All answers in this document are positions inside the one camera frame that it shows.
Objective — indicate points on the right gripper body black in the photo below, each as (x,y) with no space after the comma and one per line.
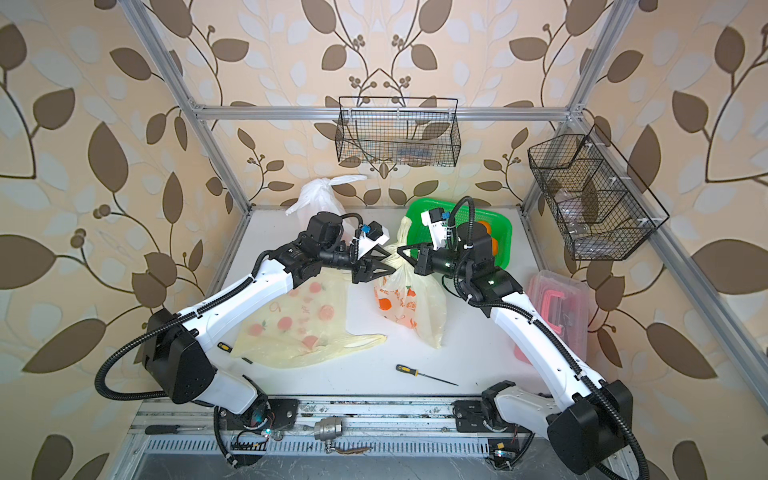
(446,262)

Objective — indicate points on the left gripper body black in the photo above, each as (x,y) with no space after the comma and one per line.
(358,269)

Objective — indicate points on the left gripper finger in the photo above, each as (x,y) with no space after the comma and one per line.
(372,274)
(376,256)

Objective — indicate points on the yellow plastic bag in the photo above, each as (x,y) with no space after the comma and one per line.
(304,327)
(412,301)

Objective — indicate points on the white plastic bag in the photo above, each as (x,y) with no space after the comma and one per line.
(318,196)

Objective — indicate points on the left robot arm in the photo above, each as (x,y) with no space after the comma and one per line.
(175,346)

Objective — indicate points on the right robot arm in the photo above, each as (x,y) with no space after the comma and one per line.
(585,418)

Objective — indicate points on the green plastic basket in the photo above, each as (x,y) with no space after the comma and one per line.
(500,226)

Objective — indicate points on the orange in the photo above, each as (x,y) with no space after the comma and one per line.
(494,245)
(485,227)

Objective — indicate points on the yellow black screwdriver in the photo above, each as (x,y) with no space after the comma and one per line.
(417,373)

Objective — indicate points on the pink plastic box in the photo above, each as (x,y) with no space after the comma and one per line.
(564,303)

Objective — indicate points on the small screwdriver left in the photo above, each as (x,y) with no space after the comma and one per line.
(229,350)

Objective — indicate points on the metal cylinder fitting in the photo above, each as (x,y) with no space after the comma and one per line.
(328,429)

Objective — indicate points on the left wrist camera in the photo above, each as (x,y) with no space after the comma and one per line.
(369,237)

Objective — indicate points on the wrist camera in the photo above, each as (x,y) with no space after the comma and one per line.
(441,229)
(369,237)

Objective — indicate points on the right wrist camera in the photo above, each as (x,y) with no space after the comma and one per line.
(441,229)

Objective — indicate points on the back wire basket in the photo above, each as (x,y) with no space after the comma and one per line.
(420,131)

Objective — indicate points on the wire basket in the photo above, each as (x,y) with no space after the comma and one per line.
(420,131)
(602,206)

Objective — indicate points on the right wire basket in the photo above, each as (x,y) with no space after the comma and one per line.
(602,206)

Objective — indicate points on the black handled tool on rail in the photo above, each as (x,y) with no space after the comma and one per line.
(164,429)

